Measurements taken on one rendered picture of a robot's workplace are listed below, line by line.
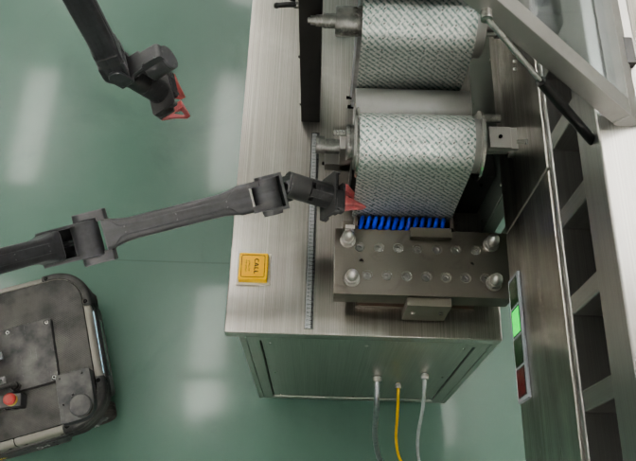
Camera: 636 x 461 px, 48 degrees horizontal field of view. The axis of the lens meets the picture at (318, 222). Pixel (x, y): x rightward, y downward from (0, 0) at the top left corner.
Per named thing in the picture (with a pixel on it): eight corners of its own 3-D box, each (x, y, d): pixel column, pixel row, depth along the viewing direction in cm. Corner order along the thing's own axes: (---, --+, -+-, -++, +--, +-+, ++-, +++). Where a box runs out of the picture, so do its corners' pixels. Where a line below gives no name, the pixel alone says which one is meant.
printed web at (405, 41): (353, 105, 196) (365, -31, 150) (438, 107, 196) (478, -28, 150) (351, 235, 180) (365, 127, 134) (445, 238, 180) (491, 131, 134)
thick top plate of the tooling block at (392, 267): (334, 238, 173) (335, 227, 167) (501, 242, 172) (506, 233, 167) (332, 301, 166) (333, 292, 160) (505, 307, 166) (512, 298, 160)
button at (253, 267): (240, 256, 178) (239, 252, 176) (269, 257, 178) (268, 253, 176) (238, 282, 175) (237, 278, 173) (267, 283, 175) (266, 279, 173)
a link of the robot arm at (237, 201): (82, 268, 146) (68, 216, 145) (87, 265, 152) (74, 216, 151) (286, 215, 152) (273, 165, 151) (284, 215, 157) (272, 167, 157)
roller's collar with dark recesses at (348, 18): (335, 19, 158) (336, -2, 152) (362, 19, 158) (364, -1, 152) (334, 42, 156) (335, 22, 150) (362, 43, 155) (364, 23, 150)
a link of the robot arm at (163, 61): (98, 47, 159) (104, 79, 155) (137, 21, 155) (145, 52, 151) (135, 70, 169) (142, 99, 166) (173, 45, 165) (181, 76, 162)
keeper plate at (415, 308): (401, 311, 171) (407, 296, 161) (443, 312, 171) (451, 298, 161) (401, 322, 170) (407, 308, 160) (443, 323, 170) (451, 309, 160)
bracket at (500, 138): (486, 130, 150) (488, 125, 148) (514, 131, 150) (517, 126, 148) (488, 150, 148) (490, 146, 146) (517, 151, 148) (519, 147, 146)
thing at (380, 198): (351, 215, 170) (356, 178, 154) (450, 218, 170) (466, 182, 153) (351, 217, 170) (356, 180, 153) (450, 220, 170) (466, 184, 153)
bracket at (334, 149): (321, 191, 186) (323, 128, 158) (345, 192, 186) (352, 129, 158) (321, 209, 184) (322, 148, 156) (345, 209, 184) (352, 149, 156)
